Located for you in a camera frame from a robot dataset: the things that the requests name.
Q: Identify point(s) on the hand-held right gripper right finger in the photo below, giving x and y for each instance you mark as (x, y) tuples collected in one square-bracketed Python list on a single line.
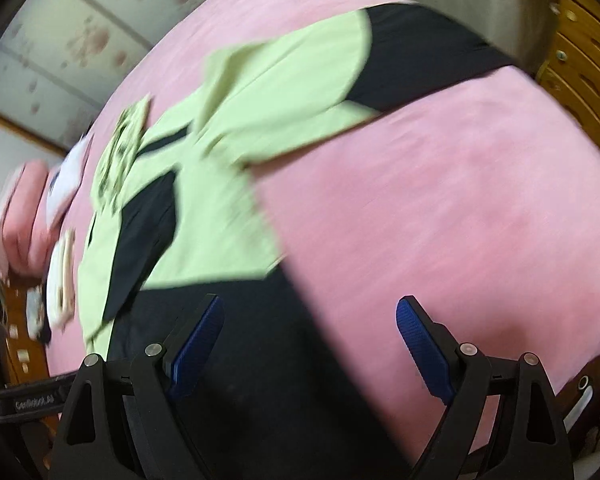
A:
[(425, 350)]

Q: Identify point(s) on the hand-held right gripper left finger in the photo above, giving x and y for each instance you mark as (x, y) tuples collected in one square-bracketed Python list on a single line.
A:
[(195, 340)]

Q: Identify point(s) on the green and black garment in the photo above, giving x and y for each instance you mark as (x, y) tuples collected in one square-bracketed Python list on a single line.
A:
[(220, 210)]

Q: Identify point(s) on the folded cream clothes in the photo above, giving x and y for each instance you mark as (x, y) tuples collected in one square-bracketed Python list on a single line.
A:
[(62, 280)]

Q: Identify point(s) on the wooden headboard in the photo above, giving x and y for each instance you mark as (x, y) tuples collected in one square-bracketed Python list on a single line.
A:
[(15, 340)]

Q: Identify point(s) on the folded grey cloth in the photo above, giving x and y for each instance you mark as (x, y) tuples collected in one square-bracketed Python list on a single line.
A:
[(35, 310)]

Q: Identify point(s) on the pink bed blanket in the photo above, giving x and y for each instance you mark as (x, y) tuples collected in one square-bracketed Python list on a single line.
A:
[(430, 210)]

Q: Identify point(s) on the white pole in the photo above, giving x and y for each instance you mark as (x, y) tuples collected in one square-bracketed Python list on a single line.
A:
[(580, 400)]

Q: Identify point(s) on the folded pink quilt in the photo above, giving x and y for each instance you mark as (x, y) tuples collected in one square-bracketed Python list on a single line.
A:
[(22, 220)]

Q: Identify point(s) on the white pillow with blue print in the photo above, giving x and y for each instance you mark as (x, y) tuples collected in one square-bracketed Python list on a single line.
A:
[(67, 180)]

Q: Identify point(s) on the wooden drawer cabinet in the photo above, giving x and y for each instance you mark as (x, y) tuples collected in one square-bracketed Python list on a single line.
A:
[(580, 70)]

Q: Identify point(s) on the floral wardrobe doors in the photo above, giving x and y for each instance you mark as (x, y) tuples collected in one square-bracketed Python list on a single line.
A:
[(70, 35)]

